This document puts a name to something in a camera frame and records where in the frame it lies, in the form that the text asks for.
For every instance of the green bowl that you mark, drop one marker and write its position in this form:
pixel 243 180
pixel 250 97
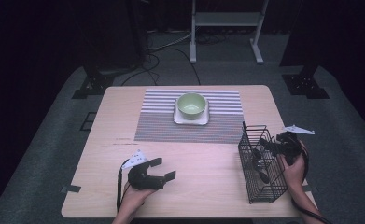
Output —
pixel 191 106

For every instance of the black metal stand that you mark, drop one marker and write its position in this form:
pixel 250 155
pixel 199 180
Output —
pixel 306 84
pixel 96 81

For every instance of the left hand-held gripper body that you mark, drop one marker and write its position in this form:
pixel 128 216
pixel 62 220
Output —
pixel 143 179

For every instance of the white metal stand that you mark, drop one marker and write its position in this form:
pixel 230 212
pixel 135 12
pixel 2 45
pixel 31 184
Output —
pixel 227 18

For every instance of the dark utensil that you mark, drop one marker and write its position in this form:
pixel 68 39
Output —
pixel 263 176

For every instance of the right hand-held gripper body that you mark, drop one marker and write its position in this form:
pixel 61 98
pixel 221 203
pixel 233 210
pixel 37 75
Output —
pixel 290 147

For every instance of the white square plate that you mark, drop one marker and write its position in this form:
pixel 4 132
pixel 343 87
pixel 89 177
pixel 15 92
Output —
pixel 180 119

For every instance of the person's left hand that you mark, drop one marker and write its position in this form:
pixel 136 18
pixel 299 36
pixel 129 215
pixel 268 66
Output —
pixel 134 199

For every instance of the grey tape piece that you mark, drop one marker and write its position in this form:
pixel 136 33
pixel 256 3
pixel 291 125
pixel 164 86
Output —
pixel 71 188
pixel 307 188

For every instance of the striped placemat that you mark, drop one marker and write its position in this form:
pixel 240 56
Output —
pixel 158 124

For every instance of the person's right hand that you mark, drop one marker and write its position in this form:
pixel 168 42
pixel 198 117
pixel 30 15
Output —
pixel 295 175

